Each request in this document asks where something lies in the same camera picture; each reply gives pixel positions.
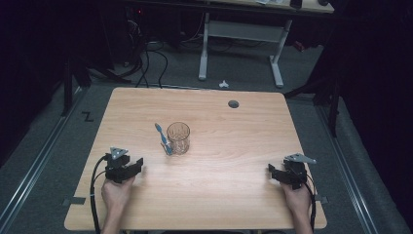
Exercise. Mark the person's right hand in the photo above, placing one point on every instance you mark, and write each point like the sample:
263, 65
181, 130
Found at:
297, 201

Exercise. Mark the dark computer tower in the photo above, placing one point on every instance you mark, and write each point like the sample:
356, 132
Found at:
134, 32

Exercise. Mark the metal floor rail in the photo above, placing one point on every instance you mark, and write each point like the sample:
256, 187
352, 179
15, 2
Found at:
347, 169
35, 162

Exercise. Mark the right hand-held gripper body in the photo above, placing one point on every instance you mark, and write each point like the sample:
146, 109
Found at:
296, 170

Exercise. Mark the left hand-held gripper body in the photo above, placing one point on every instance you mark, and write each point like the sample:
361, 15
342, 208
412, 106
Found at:
116, 169

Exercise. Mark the black object on desk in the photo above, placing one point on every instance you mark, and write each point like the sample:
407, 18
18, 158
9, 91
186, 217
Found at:
295, 3

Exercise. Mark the grey table grommet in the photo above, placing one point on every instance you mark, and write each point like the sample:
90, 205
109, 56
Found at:
233, 104

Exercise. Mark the white-legged desk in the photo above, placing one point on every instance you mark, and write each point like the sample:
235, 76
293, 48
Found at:
242, 31

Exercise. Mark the person's left hand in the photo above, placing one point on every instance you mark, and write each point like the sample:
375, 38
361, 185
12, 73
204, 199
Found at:
116, 195

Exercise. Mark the small white floor object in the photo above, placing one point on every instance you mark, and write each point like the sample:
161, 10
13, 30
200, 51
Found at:
223, 85

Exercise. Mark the grey tape strip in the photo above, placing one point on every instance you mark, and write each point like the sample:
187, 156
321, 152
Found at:
320, 199
74, 201

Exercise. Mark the blue toothbrush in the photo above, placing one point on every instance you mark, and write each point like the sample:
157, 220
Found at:
163, 138

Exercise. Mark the black metal stand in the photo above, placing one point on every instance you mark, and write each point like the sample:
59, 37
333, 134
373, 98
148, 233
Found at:
67, 87
332, 107

